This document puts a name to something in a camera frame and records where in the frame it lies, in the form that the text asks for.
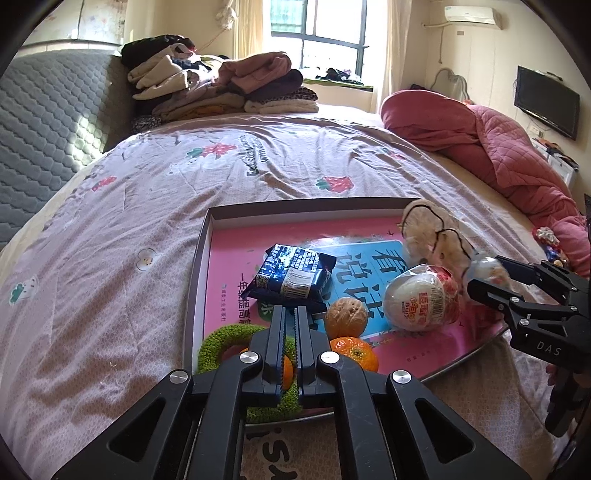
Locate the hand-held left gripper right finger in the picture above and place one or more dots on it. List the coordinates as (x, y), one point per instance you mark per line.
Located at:
(304, 341)

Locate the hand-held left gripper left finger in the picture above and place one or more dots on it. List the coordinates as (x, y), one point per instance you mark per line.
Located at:
(277, 341)

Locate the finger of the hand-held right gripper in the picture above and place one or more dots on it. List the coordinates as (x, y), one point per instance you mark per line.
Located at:
(526, 272)
(489, 290)

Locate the small clear ball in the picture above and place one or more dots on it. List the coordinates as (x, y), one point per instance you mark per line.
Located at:
(485, 270)

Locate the orange mandarin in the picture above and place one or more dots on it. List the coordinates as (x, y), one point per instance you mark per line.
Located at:
(358, 350)
(288, 371)

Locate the walnut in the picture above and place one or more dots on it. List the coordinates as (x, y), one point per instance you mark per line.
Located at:
(346, 318)

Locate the green fuzzy scrunchie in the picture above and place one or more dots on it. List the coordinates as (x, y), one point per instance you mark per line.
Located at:
(212, 346)

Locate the blue cookie packet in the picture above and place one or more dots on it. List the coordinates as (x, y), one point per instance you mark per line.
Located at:
(286, 272)

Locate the red and white surprise egg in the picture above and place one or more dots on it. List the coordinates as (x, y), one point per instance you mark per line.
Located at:
(415, 300)

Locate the cream frilly scrunchie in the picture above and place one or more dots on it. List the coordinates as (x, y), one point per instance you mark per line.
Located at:
(429, 230)

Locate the grey cardboard box tray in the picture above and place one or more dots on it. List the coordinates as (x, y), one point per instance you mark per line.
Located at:
(300, 208)

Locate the blue wrapped candy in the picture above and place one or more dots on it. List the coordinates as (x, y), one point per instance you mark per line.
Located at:
(556, 258)

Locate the red and white candy wrapper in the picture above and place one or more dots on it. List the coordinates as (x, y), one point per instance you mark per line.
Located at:
(546, 235)

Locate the pink and blue book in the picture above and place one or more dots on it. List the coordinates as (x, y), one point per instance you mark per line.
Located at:
(231, 258)

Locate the white cabinet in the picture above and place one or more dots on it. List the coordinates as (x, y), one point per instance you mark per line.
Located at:
(561, 166)

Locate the pink quilt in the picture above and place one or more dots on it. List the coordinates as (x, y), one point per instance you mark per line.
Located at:
(485, 138)

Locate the black flat television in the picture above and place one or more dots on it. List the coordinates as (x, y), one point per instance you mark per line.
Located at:
(547, 101)

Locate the black bag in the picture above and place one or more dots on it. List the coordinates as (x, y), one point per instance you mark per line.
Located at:
(418, 88)

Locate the cream folded cloth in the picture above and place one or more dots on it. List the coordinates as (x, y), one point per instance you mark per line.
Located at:
(286, 106)

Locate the green windowsill mat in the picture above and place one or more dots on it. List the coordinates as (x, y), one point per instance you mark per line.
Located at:
(364, 86)

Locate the white air conditioner pipe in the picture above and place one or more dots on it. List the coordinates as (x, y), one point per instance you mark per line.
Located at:
(441, 44)

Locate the dark purple garment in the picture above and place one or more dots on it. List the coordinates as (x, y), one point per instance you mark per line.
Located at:
(286, 87)

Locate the leopard print cloth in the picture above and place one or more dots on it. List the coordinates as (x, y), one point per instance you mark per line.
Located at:
(145, 123)

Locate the white air conditioner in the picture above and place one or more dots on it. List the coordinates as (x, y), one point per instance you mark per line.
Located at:
(473, 17)

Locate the cream curtain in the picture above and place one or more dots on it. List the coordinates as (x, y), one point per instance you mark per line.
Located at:
(385, 50)
(247, 27)

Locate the dark clothes on windowsill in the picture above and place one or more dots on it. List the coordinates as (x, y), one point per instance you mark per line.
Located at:
(337, 75)

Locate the pink fleece garment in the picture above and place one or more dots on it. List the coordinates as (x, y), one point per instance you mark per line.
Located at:
(258, 69)

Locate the beige jacket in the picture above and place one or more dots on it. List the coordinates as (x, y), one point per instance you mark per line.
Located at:
(161, 78)

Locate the dark framed window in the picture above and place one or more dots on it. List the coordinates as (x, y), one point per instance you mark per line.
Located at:
(323, 23)

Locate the black garment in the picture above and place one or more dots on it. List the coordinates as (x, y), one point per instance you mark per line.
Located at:
(152, 48)

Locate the grey quilted headboard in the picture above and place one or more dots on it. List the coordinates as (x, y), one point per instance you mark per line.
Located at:
(41, 124)

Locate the painted blossom wall panel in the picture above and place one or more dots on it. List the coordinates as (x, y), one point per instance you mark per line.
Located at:
(129, 21)

